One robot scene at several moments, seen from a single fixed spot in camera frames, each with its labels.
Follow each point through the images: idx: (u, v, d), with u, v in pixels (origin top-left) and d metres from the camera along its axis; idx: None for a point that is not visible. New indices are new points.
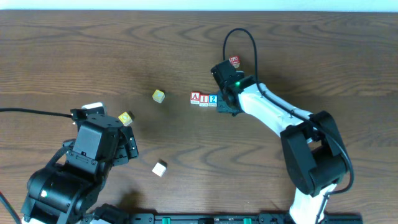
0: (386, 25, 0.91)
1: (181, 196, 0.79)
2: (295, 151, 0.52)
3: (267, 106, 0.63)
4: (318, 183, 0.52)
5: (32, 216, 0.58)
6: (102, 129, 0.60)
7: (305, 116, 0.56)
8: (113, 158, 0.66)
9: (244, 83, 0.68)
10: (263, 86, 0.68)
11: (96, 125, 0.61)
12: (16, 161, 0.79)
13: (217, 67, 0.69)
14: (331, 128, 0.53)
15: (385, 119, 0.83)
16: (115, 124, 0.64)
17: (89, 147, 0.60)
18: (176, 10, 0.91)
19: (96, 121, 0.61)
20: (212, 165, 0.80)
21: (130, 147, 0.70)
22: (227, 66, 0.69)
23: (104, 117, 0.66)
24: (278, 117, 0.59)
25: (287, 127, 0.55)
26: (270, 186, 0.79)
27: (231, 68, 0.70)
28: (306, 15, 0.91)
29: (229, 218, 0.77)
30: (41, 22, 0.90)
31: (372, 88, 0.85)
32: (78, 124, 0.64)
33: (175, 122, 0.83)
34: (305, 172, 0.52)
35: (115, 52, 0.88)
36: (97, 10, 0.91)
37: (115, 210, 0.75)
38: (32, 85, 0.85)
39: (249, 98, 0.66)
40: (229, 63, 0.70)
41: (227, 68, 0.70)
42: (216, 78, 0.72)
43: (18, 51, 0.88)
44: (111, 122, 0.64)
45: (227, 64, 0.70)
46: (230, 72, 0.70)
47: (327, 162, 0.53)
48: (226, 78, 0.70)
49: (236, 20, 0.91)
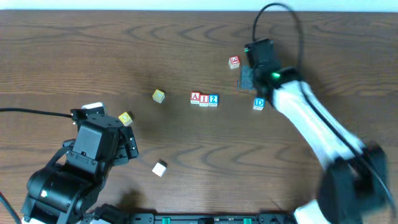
0: (385, 25, 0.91)
1: (181, 196, 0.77)
2: (339, 186, 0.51)
3: (313, 113, 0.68)
4: (352, 220, 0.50)
5: (32, 216, 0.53)
6: (101, 129, 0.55)
7: (356, 145, 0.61)
8: (114, 158, 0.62)
9: (282, 77, 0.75)
10: (305, 86, 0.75)
11: (95, 124, 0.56)
12: (16, 160, 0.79)
13: (254, 47, 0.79)
14: (381, 190, 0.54)
15: (387, 119, 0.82)
16: (115, 124, 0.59)
17: (89, 146, 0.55)
18: (176, 10, 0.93)
19: (96, 121, 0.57)
20: (212, 165, 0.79)
21: (132, 148, 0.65)
22: (266, 45, 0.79)
23: (107, 117, 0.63)
24: (331, 134, 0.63)
25: (336, 161, 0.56)
26: (270, 186, 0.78)
27: (271, 48, 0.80)
28: (306, 15, 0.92)
29: (229, 218, 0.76)
30: (43, 23, 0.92)
31: (373, 88, 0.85)
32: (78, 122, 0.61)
33: (174, 122, 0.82)
34: (344, 211, 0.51)
35: (115, 53, 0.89)
36: (98, 11, 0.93)
37: (115, 211, 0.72)
38: (33, 86, 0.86)
39: (291, 100, 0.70)
40: (267, 45, 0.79)
41: (264, 49, 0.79)
42: (252, 57, 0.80)
43: (20, 51, 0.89)
44: (110, 122, 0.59)
45: (268, 44, 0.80)
46: (267, 55, 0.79)
47: (364, 196, 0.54)
48: (262, 60, 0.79)
49: (236, 20, 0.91)
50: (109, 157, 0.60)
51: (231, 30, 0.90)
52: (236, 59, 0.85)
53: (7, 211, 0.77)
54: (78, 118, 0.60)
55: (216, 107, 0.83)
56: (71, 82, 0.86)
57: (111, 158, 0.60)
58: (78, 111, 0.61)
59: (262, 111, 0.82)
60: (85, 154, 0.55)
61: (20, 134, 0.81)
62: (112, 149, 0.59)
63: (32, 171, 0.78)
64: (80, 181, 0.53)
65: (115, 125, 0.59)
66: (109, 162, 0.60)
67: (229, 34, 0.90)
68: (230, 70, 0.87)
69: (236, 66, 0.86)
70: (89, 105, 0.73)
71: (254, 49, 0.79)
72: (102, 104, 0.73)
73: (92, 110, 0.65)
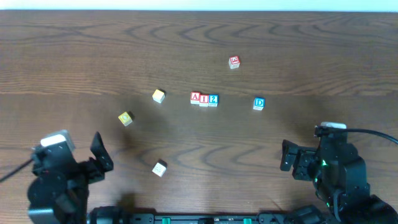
0: (384, 25, 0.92)
1: (181, 196, 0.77)
2: None
3: None
4: None
5: None
6: (50, 203, 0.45)
7: None
8: (86, 191, 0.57)
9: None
10: None
11: (40, 201, 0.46)
12: (15, 160, 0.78)
13: (344, 170, 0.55)
14: None
15: (387, 119, 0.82)
16: (57, 184, 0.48)
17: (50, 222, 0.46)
18: (176, 10, 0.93)
19: (38, 193, 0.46)
20: (212, 165, 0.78)
21: (106, 165, 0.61)
22: (357, 166, 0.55)
23: (62, 161, 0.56)
24: None
25: None
26: (270, 186, 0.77)
27: (363, 172, 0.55)
28: (305, 15, 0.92)
29: (229, 218, 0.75)
30: (43, 24, 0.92)
31: (373, 88, 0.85)
32: (43, 167, 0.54)
33: (174, 122, 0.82)
34: None
35: (115, 52, 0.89)
36: (98, 11, 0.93)
37: (106, 211, 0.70)
38: (33, 85, 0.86)
39: None
40: (359, 170, 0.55)
41: (354, 175, 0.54)
42: (328, 173, 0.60)
43: (20, 52, 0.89)
44: (54, 184, 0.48)
45: (360, 165, 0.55)
46: (357, 183, 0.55)
47: None
48: (349, 189, 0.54)
49: (236, 21, 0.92)
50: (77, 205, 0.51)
51: (231, 30, 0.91)
52: (236, 59, 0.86)
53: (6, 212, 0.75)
54: (40, 162, 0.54)
55: (216, 107, 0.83)
56: (71, 83, 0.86)
57: (79, 200, 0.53)
58: (38, 154, 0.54)
59: (262, 111, 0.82)
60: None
61: (20, 134, 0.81)
62: (74, 198, 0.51)
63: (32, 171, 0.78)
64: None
65: (60, 186, 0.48)
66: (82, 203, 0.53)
67: (229, 34, 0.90)
68: (230, 70, 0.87)
69: (236, 66, 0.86)
70: (47, 141, 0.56)
71: (339, 168, 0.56)
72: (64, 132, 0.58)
73: (53, 144, 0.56)
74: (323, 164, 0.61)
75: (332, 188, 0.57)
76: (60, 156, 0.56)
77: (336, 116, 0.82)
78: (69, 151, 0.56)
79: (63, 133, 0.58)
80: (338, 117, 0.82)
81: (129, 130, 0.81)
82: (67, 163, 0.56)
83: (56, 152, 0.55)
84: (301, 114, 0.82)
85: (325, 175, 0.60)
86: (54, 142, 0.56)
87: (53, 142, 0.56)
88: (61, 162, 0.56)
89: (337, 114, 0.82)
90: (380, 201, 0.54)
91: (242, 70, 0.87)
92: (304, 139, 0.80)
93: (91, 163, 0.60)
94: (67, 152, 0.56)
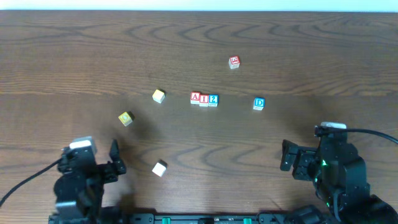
0: (384, 25, 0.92)
1: (181, 196, 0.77)
2: None
3: None
4: None
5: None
6: (73, 197, 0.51)
7: None
8: (101, 190, 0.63)
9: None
10: None
11: (64, 195, 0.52)
12: (15, 160, 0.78)
13: (344, 171, 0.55)
14: None
15: (387, 119, 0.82)
16: (78, 182, 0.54)
17: (73, 214, 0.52)
18: (176, 10, 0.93)
19: (63, 189, 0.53)
20: (212, 165, 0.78)
21: (119, 168, 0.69)
22: (357, 167, 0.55)
23: (85, 163, 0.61)
24: None
25: None
26: (270, 186, 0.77)
27: (363, 172, 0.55)
28: (305, 15, 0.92)
29: (229, 218, 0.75)
30: (43, 23, 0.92)
31: (372, 88, 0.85)
32: (69, 166, 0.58)
33: (174, 122, 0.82)
34: None
35: (115, 52, 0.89)
36: (98, 11, 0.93)
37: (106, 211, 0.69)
38: (33, 85, 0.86)
39: None
40: (359, 171, 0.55)
41: (354, 175, 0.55)
42: (327, 173, 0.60)
43: (20, 52, 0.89)
44: (75, 182, 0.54)
45: (360, 165, 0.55)
46: (357, 183, 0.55)
47: None
48: (349, 189, 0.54)
49: (235, 21, 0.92)
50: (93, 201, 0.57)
51: (231, 30, 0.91)
52: (236, 59, 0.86)
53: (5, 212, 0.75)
54: (68, 162, 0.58)
55: (216, 107, 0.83)
56: (71, 83, 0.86)
57: (96, 197, 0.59)
58: (67, 155, 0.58)
59: (262, 111, 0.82)
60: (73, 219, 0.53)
61: (20, 134, 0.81)
62: (91, 195, 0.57)
63: (32, 172, 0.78)
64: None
65: (80, 183, 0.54)
66: (98, 200, 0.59)
67: (229, 35, 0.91)
68: (230, 70, 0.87)
69: (236, 66, 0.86)
70: (76, 145, 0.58)
71: (339, 168, 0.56)
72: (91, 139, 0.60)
73: (80, 148, 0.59)
74: (322, 164, 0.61)
75: (332, 188, 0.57)
76: (85, 158, 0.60)
77: (336, 116, 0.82)
78: (93, 155, 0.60)
79: (90, 138, 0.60)
80: (337, 117, 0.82)
81: (129, 130, 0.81)
82: (89, 165, 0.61)
83: (83, 155, 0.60)
84: (301, 114, 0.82)
85: (324, 175, 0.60)
86: (80, 146, 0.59)
87: (79, 145, 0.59)
88: (85, 164, 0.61)
89: (337, 114, 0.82)
90: (380, 201, 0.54)
91: (242, 70, 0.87)
92: (303, 139, 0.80)
93: (106, 165, 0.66)
94: (92, 156, 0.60)
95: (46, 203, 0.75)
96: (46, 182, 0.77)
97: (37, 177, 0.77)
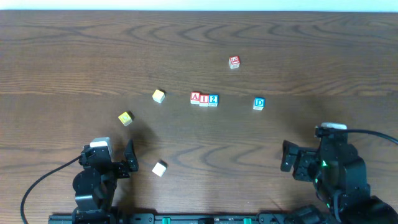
0: (383, 26, 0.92)
1: (181, 196, 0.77)
2: None
3: None
4: None
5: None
6: (89, 191, 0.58)
7: None
8: (115, 186, 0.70)
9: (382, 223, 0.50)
10: None
11: (83, 190, 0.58)
12: (16, 160, 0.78)
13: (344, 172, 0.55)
14: None
15: (387, 119, 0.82)
16: (93, 178, 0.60)
17: (90, 206, 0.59)
18: (176, 11, 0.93)
19: (80, 184, 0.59)
20: (212, 165, 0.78)
21: (132, 166, 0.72)
22: (356, 168, 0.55)
23: (100, 162, 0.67)
24: None
25: None
26: (270, 186, 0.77)
27: (362, 173, 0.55)
28: (305, 15, 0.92)
29: (229, 218, 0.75)
30: (43, 23, 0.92)
31: (372, 88, 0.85)
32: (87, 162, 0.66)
33: (174, 122, 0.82)
34: None
35: (115, 52, 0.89)
36: (98, 11, 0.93)
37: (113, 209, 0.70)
38: (33, 85, 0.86)
39: None
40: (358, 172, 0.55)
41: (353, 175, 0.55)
42: (327, 173, 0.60)
43: (20, 52, 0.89)
44: (91, 178, 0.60)
45: (360, 167, 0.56)
46: (356, 183, 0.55)
47: None
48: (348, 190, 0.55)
49: (236, 21, 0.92)
50: (106, 194, 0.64)
51: (231, 30, 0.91)
52: (236, 59, 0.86)
53: (5, 213, 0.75)
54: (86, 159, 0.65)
55: (216, 107, 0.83)
56: (71, 83, 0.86)
57: (109, 191, 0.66)
58: (86, 152, 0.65)
59: (262, 111, 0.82)
60: (89, 210, 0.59)
61: (20, 134, 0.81)
62: (104, 188, 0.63)
63: (32, 171, 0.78)
64: (101, 219, 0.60)
65: (96, 179, 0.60)
66: (111, 195, 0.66)
67: (229, 34, 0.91)
68: (230, 70, 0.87)
69: (236, 66, 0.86)
70: (95, 144, 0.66)
71: (339, 168, 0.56)
72: (107, 139, 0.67)
73: (98, 147, 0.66)
74: (322, 165, 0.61)
75: (333, 189, 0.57)
76: (102, 157, 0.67)
77: (336, 116, 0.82)
78: (109, 156, 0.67)
79: (107, 139, 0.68)
80: (337, 117, 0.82)
81: (128, 130, 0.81)
82: (105, 163, 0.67)
83: (99, 154, 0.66)
84: (301, 114, 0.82)
85: (325, 176, 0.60)
86: (98, 145, 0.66)
87: (98, 145, 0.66)
88: (101, 162, 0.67)
89: (336, 114, 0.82)
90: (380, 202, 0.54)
91: (242, 70, 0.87)
92: (303, 139, 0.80)
93: (120, 164, 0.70)
94: (107, 157, 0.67)
95: (46, 203, 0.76)
96: (46, 182, 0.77)
97: (37, 177, 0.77)
